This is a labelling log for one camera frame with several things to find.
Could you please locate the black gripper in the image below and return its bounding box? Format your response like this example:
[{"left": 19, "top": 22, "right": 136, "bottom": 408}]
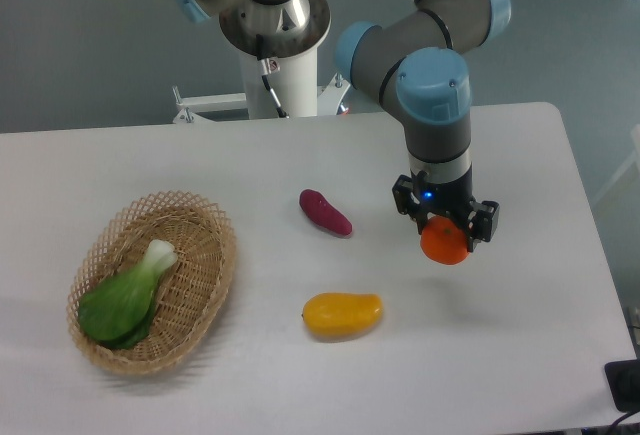
[{"left": 392, "top": 161, "right": 500, "bottom": 253}]

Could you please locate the orange fruit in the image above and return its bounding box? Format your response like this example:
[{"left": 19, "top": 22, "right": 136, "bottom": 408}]
[{"left": 420, "top": 216, "right": 469, "bottom": 265}]

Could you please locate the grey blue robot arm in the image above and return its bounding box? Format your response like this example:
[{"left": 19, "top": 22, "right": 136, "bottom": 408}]
[{"left": 176, "top": 0, "right": 511, "bottom": 251}]

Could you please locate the purple sweet potato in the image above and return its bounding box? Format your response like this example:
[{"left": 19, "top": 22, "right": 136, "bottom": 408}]
[{"left": 299, "top": 189, "right": 353, "bottom": 237}]

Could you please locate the yellow mango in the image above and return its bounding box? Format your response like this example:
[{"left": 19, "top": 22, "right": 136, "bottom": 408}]
[{"left": 301, "top": 292, "right": 384, "bottom": 339}]

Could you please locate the black device at edge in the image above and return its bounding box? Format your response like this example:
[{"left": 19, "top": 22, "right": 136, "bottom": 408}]
[{"left": 604, "top": 359, "right": 639, "bottom": 412}]

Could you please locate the woven bamboo basket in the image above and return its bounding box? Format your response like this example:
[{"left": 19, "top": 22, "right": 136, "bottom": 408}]
[{"left": 67, "top": 191, "right": 236, "bottom": 376}]

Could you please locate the green bok choy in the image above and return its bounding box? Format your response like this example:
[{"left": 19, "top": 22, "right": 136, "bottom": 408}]
[{"left": 77, "top": 239, "right": 178, "bottom": 349}]

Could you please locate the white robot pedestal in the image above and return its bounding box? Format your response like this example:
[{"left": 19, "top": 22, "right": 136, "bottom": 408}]
[{"left": 171, "top": 0, "right": 357, "bottom": 124}]

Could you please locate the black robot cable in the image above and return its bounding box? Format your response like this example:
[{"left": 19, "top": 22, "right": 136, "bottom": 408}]
[{"left": 255, "top": 34, "right": 290, "bottom": 119}]

